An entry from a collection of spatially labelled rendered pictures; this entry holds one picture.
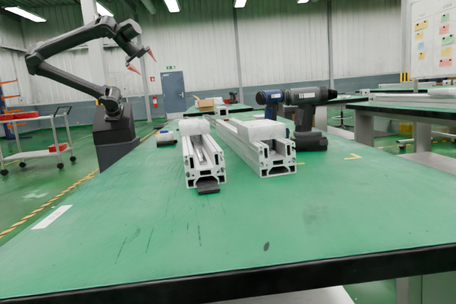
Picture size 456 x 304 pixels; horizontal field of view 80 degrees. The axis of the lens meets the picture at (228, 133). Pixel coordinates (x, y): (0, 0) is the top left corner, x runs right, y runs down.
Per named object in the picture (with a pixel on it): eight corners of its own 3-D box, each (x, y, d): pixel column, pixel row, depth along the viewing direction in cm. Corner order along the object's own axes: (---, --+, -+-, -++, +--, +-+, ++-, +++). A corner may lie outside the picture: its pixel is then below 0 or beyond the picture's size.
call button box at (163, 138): (157, 144, 135) (156, 131, 135) (177, 142, 137) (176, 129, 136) (157, 147, 128) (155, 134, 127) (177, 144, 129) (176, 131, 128)
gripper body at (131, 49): (146, 50, 123) (134, 37, 118) (128, 64, 124) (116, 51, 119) (144, 46, 128) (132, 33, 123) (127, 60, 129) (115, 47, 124)
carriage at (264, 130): (237, 142, 92) (235, 122, 91) (269, 138, 94) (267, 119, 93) (250, 151, 76) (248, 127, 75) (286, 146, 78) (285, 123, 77)
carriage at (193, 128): (180, 137, 113) (178, 121, 112) (206, 134, 115) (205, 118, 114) (180, 144, 98) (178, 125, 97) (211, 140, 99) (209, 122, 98)
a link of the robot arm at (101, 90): (26, 59, 130) (18, 72, 124) (33, 39, 122) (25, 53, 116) (117, 98, 155) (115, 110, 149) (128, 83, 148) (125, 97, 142)
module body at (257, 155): (216, 135, 148) (215, 119, 147) (235, 133, 150) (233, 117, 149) (260, 178, 70) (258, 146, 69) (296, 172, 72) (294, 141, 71)
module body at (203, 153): (182, 139, 145) (180, 123, 144) (200, 136, 147) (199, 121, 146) (186, 188, 67) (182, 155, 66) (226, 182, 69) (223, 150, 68)
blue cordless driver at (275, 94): (256, 141, 120) (252, 91, 117) (289, 134, 130) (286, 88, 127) (267, 143, 114) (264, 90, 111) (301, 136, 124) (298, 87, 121)
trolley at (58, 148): (1, 176, 432) (-14, 112, 417) (21, 167, 486) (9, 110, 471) (69, 167, 446) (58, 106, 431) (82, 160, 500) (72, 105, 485)
